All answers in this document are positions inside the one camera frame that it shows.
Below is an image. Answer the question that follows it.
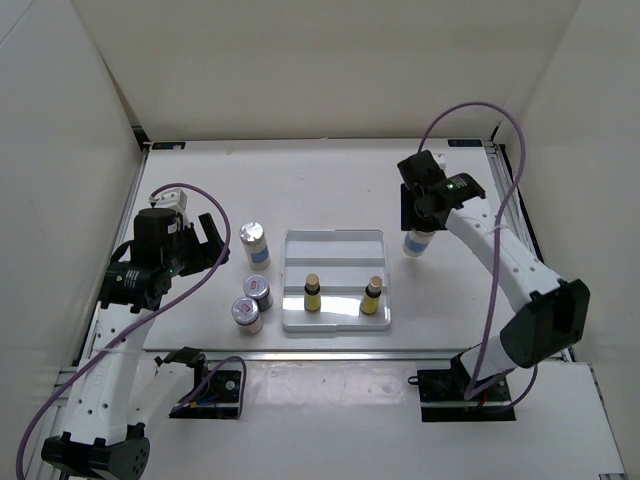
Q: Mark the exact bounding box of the yellow cork-top bottle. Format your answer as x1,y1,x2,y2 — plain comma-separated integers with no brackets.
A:
304,273,321,312
360,276,383,315

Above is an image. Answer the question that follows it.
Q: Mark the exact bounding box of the silver-lid shaker bottle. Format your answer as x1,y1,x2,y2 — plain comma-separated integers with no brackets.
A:
403,230,435,257
239,221,271,270

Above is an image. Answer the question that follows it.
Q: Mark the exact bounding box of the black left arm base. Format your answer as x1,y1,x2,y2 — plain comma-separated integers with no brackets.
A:
169,356,248,420

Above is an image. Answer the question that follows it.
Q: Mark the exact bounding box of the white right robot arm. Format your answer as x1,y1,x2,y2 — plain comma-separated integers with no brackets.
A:
397,150,590,400

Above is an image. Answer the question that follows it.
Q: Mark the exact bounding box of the white-lid spice jar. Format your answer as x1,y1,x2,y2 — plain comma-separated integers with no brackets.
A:
243,274,273,312
231,297,263,335

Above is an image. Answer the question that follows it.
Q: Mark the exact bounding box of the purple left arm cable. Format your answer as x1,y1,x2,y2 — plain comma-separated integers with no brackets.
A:
14,182,247,479

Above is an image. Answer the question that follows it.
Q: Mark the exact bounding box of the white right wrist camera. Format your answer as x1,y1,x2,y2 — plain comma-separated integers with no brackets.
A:
433,153,447,171

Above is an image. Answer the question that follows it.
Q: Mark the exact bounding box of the white divided plastic tray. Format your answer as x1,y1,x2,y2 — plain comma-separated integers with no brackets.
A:
281,230,391,336

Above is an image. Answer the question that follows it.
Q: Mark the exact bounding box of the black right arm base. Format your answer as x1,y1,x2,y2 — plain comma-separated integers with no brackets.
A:
407,370,516,423

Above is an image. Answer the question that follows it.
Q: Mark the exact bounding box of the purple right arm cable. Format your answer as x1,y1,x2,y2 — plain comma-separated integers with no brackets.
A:
417,101,540,409

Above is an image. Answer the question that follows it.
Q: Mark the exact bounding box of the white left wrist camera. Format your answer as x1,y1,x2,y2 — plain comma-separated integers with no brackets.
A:
148,188,188,223

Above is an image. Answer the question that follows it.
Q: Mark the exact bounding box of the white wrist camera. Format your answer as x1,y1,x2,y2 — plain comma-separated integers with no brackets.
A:
148,188,188,223
433,153,447,171

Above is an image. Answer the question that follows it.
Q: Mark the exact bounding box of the front white-lid spice jar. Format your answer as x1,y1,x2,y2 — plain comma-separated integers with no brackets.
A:
231,297,263,335

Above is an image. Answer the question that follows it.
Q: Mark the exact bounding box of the rear white-lid spice jar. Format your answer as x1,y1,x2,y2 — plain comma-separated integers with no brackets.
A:
243,274,273,312

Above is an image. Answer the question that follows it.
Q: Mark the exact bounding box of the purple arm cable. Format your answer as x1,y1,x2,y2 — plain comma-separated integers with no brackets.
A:
417,101,540,409
14,182,247,479

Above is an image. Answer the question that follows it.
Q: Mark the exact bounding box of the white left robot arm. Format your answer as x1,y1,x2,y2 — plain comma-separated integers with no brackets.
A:
41,206,229,479

